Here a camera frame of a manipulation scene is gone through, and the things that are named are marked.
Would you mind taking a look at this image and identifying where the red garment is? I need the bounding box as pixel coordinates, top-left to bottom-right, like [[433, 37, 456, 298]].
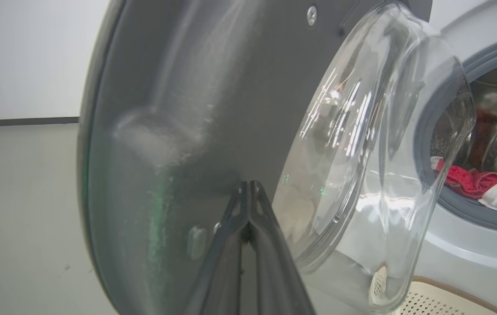
[[431, 156, 497, 214]]

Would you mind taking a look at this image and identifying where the black round glass washer door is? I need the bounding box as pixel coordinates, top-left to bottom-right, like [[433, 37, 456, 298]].
[[77, 0, 479, 315]]

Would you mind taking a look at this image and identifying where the dark baseboard strip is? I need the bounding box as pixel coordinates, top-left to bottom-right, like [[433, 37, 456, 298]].
[[0, 116, 80, 129]]

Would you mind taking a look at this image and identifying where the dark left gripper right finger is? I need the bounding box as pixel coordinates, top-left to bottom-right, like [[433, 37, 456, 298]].
[[248, 180, 317, 315]]

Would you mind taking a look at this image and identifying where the cream perforated basket brown rim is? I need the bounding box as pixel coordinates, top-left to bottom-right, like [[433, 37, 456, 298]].
[[368, 264, 497, 315]]

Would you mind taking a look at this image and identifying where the white front-load washing machine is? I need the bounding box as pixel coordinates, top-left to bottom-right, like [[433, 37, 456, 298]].
[[309, 0, 497, 315]]

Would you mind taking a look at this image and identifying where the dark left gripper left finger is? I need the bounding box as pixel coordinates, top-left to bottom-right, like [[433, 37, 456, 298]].
[[183, 181, 249, 315]]

